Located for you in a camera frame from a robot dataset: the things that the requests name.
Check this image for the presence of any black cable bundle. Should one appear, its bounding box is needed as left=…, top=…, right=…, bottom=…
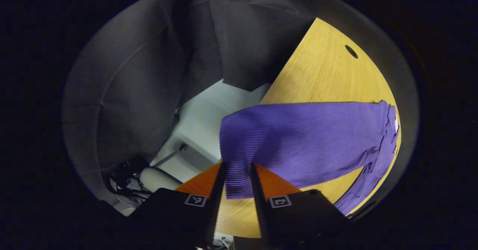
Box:
left=108, top=160, right=152, bottom=200

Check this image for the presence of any white table foot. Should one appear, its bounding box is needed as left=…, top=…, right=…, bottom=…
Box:
left=140, top=167, right=183, bottom=194

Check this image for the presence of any purple shirt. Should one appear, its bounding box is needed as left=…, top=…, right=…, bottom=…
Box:
left=218, top=100, right=401, bottom=217

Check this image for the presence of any metal table brace rod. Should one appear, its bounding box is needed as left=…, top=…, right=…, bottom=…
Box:
left=152, top=144, right=187, bottom=167

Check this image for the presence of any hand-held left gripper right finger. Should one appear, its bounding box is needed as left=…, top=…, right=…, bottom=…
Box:
left=249, top=163, right=351, bottom=250

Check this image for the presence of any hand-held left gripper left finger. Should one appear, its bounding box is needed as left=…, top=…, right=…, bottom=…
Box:
left=122, top=162, right=227, bottom=250

